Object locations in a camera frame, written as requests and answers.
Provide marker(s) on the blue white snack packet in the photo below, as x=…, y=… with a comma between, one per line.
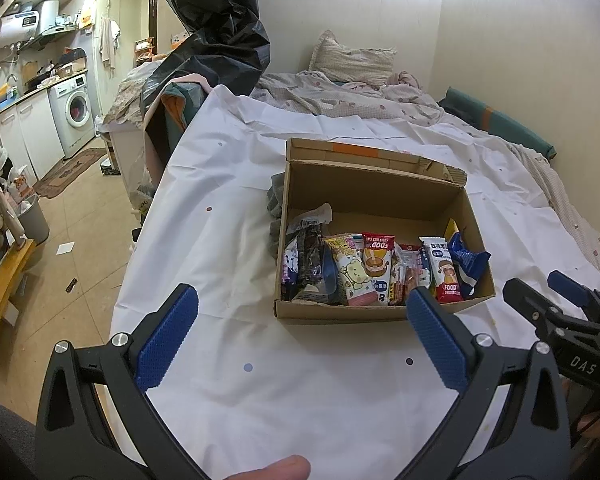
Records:
x=331, y=275

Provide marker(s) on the white washing machine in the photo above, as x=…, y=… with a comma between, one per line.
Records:
x=75, y=110

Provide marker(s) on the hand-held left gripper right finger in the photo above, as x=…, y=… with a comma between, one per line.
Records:
x=437, y=342

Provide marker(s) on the dark door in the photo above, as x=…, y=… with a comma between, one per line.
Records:
x=153, y=15

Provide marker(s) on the white brown pastry packet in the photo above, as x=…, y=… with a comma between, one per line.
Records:
x=395, y=280

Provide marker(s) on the green rolled mat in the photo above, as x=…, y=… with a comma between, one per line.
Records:
x=500, y=122

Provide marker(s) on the dark blue yellow-topped packet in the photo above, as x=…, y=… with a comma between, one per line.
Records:
x=467, y=260

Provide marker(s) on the white water heater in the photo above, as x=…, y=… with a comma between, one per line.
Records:
x=27, y=22

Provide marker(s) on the purple pink snack packet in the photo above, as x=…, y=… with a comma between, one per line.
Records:
x=289, y=265

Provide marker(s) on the red brown cake packet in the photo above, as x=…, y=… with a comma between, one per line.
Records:
x=377, y=260

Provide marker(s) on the yellow bear print packet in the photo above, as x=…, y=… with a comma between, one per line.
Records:
x=352, y=272

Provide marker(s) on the floral pillow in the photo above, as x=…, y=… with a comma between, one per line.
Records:
x=352, y=62

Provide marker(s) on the person's left hand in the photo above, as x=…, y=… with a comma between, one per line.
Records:
x=275, y=470

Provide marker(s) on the clear dark seaweed packet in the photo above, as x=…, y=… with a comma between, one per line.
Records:
x=307, y=260

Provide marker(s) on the white paper sheet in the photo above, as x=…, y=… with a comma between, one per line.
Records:
x=66, y=248

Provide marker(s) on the small brown floor item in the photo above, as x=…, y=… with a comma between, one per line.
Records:
x=70, y=285

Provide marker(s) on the grey fabric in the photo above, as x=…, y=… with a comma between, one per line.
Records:
x=5, y=435

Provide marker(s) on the brown patterned floor rug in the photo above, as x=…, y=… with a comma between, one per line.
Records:
x=67, y=175

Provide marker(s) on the pile of floral cloth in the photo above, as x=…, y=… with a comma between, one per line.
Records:
x=127, y=90

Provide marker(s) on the white printed bed sheet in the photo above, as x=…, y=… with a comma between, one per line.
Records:
x=220, y=260

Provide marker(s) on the brown cardboard box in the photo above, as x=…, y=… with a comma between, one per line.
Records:
x=380, y=200

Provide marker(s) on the yellow hanging bag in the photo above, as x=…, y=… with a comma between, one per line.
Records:
x=86, y=15

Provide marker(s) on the grey trash bin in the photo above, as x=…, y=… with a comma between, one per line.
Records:
x=34, y=222

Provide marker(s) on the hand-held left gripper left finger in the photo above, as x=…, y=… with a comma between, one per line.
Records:
x=167, y=340

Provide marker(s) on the small wooden rack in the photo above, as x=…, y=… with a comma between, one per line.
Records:
x=144, y=50

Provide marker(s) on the yellow wooden chair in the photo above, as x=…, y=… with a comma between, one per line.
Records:
x=5, y=290

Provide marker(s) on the teal orange cloth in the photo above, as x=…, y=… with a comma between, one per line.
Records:
x=180, y=105

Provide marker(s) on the white kitchen base cabinet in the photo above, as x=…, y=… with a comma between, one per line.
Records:
x=32, y=132

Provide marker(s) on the large black plastic bag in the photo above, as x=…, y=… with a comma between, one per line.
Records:
x=215, y=25

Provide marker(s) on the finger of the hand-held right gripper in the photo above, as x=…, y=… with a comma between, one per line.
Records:
x=522, y=297
x=572, y=285

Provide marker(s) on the floral quilt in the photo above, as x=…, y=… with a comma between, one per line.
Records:
x=330, y=92

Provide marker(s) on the white hanging cloth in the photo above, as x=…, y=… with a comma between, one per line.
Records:
x=108, y=45

